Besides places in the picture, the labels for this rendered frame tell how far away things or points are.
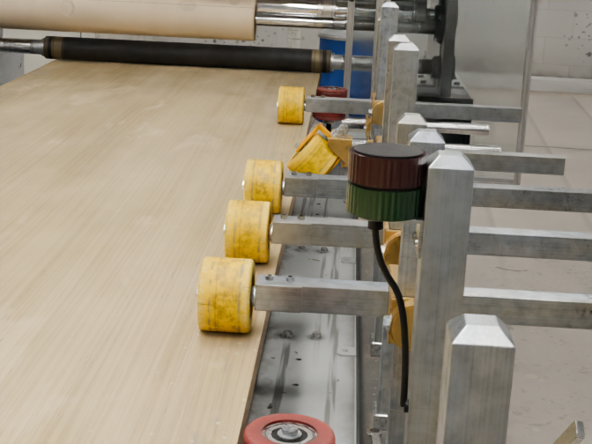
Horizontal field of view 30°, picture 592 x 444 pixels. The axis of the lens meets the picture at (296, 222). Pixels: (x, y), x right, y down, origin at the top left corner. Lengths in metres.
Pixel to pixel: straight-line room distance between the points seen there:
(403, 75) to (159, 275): 0.46
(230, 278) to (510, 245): 0.42
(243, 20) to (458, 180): 2.35
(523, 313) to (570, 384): 2.31
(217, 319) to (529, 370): 2.46
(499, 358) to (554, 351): 3.12
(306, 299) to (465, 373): 0.57
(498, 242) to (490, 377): 0.81
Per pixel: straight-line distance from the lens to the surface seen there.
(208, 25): 3.17
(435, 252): 0.85
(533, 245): 1.43
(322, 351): 1.90
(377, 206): 0.83
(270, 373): 1.81
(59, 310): 1.27
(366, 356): 1.69
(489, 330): 0.62
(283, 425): 0.99
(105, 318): 1.24
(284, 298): 1.17
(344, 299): 1.17
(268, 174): 1.64
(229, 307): 1.16
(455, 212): 0.85
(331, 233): 1.41
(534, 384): 3.46
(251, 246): 1.40
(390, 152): 0.84
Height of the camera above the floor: 1.34
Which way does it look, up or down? 16 degrees down
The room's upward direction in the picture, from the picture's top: 3 degrees clockwise
